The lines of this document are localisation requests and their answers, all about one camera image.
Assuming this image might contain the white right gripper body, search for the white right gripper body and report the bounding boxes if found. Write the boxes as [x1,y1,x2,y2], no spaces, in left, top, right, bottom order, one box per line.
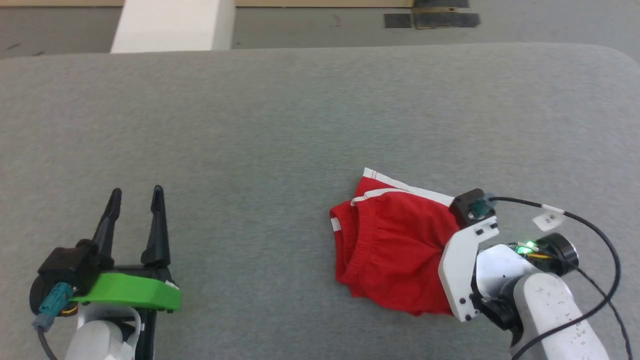
[438,216,501,323]

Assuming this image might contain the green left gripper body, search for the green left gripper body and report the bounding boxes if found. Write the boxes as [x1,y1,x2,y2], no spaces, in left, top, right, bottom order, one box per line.
[70,265,182,314]

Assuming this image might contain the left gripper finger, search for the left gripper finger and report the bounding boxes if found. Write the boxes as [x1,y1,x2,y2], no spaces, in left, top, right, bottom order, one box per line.
[92,187,124,263]
[140,184,172,269]

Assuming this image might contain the red shorts with white stripes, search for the red shorts with white stripes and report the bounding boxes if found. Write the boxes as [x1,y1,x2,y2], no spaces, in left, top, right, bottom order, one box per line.
[328,167,464,317]

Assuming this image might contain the white box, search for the white box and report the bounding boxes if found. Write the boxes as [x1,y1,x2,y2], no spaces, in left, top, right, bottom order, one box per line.
[109,0,237,54]

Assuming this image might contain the large black floor mat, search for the large black floor mat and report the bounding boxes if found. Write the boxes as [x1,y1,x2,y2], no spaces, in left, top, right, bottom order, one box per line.
[412,0,481,30]

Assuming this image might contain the small black floor mat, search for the small black floor mat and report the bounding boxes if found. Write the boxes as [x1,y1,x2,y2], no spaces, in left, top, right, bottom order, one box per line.
[383,12,414,30]

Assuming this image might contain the teal right camera plug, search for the teal right camera plug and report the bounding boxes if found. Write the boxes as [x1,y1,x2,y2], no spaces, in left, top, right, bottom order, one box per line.
[472,194,497,219]

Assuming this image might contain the teal camera plug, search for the teal camera plug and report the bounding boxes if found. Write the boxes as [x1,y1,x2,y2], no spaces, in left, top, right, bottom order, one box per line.
[472,194,497,219]
[32,282,76,332]

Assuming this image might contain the teal left camera plug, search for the teal left camera plug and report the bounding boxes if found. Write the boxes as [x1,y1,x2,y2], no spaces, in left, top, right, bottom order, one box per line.
[32,282,76,332]

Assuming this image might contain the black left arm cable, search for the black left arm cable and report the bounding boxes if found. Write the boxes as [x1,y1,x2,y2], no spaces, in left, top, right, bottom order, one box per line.
[37,327,59,360]

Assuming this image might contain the white right cable label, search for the white right cable label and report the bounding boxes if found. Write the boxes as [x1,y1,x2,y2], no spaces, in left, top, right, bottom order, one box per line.
[531,203,566,232]

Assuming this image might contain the wooden frame lemon print screen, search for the wooden frame lemon print screen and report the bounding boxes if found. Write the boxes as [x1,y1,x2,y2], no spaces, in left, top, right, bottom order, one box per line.
[0,0,416,8]

